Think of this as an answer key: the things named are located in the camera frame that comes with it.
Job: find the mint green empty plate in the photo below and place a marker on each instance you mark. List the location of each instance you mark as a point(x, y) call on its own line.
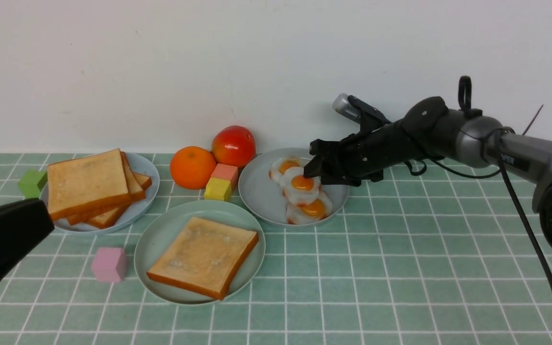
point(163, 231)

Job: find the grey egg plate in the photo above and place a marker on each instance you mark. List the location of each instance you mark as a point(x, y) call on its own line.
point(265, 198)

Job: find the green cube block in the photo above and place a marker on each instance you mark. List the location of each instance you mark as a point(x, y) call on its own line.
point(32, 183)

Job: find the salmon pink block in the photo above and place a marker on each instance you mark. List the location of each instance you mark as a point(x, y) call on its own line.
point(226, 172)

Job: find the pink cube block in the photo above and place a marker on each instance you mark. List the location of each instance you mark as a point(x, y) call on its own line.
point(110, 264)

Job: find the red tomato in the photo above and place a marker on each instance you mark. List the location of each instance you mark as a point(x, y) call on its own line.
point(234, 146)

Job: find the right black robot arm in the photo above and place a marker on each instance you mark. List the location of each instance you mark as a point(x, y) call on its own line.
point(431, 130)

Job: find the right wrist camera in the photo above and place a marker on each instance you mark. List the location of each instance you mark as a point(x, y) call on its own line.
point(367, 116)

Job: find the green checkered tablecloth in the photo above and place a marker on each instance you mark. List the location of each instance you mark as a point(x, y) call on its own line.
point(434, 260)

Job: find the toast slice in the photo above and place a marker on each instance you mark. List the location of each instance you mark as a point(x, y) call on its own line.
point(136, 192)
point(109, 218)
point(204, 258)
point(80, 185)

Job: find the orange fruit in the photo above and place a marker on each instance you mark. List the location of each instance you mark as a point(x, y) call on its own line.
point(191, 167)

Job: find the yellow block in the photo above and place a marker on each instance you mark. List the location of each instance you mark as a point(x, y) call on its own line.
point(218, 189)

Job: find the fried egg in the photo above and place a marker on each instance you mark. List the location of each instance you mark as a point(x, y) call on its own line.
point(317, 210)
point(297, 189)
point(279, 167)

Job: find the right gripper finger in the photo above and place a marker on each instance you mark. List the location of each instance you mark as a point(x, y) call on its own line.
point(334, 179)
point(314, 168)

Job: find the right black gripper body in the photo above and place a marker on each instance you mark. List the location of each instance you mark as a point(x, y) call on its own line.
point(366, 155)

